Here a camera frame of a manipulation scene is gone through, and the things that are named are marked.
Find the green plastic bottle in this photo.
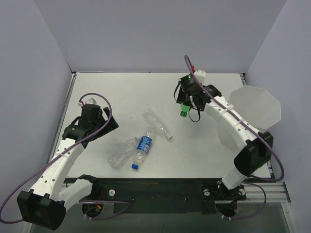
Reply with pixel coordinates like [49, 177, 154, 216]
[180, 103, 191, 117]

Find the clear bottle white cap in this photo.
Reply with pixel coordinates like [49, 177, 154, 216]
[142, 108, 173, 141]

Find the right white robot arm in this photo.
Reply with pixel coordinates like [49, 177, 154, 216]
[173, 74, 273, 199]

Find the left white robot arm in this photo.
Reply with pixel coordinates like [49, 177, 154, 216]
[17, 104, 119, 230]

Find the white translucent bin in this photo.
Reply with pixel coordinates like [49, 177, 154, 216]
[218, 85, 282, 151]

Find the crushed clear plastic bottle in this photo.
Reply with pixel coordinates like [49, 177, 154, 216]
[107, 136, 141, 169]

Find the Pepsi bottle blue label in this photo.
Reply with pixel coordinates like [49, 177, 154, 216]
[131, 126, 156, 170]

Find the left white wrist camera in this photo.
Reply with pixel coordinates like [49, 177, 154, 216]
[85, 98, 97, 105]

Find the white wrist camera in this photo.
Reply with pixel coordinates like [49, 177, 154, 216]
[194, 70, 206, 83]
[85, 98, 97, 105]

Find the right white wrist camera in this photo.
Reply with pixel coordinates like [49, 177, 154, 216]
[194, 70, 206, 83]

